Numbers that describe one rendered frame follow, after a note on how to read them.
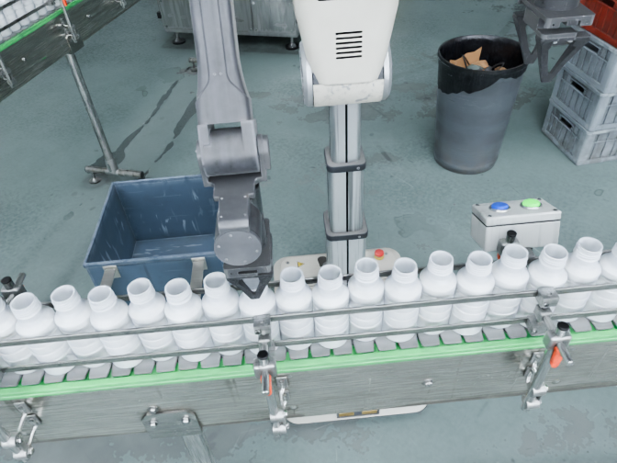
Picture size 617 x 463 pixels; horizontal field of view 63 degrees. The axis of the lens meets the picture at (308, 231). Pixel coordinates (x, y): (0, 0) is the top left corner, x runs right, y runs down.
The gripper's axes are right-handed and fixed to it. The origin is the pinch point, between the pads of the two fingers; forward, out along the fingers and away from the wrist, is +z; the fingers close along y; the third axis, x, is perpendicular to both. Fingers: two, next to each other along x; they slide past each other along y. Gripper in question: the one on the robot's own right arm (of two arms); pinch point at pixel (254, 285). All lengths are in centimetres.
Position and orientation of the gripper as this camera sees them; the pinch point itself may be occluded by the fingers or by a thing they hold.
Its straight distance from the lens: 79.9
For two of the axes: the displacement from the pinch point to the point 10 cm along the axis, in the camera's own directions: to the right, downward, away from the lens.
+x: 10.0, -0.8, 0.3
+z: 0.4, 7.4, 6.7
